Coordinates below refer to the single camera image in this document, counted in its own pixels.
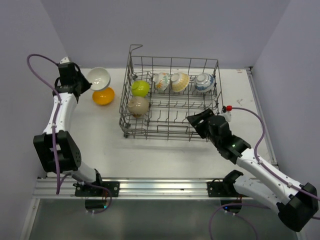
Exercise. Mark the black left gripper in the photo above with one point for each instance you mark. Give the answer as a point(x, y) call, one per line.
point(86, 84)

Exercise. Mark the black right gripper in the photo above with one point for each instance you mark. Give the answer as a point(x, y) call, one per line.
point(195, 119)

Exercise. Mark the white ribbed bowl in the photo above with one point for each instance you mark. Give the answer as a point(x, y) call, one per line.
point(99, 77)

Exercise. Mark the orange ribbed bowl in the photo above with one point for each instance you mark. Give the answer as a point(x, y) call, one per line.
point(103, 97)

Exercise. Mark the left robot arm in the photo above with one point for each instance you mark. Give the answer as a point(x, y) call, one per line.
point(55, 147)

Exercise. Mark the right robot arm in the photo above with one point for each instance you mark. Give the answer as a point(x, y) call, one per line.
point(294, 203)

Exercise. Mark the white blue patterned bowl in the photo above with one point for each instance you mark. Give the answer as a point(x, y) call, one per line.
point(204, 82)

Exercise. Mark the white yellow dotted bowl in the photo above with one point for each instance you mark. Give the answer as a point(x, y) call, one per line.
point(179, 81)

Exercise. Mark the white floral leaf bowl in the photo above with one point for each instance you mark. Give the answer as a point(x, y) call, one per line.
point(161, 81)

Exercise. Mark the lime green bowl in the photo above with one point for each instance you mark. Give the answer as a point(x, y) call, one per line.
point(140, 88)

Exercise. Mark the beige bowl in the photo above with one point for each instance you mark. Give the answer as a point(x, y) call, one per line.
point(138, 106)

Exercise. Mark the grey wire dish rack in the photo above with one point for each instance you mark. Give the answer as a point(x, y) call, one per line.
point(168, 111)

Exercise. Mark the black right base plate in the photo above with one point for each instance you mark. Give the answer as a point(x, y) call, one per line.
point(219, 188)

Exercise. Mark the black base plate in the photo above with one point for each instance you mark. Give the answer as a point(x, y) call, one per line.
point(219, 188)
point(97, 189)

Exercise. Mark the aluminium mounting rail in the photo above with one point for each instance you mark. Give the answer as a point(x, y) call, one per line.
point(155, 189)

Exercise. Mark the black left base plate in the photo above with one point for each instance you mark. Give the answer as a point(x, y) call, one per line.
point(97, 189)

